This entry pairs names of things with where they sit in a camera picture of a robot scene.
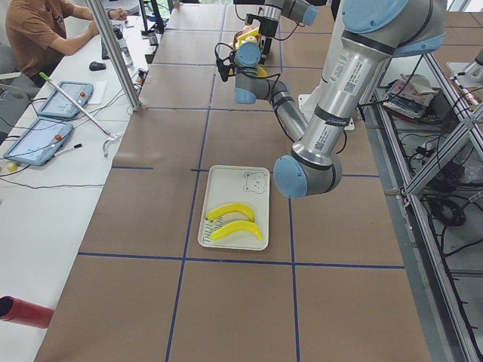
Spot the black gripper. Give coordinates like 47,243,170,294
259,17,278,60

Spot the greenish yellow banana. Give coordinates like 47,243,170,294
210,220,263,241

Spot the large yellow banana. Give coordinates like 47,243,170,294
229,63,267,78

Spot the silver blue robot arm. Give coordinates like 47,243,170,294
233,1,447,198
259,0,318,64

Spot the brown wicker basket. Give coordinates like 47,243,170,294
232,26,263,51

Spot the steel cup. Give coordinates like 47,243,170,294
146,32,158,47

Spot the white bear tray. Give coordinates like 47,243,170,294
198,165,270,251

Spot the black computer mouse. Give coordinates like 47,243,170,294
89,61,106,72

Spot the blue teach pendant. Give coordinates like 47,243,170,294
3,117,74,166
37,81,94,120

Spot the seated person brown shirt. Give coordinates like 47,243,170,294
6,0,127,78

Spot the red fire extinguisher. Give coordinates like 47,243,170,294
1,296,54,329

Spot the aluminium frame post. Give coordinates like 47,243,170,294
86,0,141,112

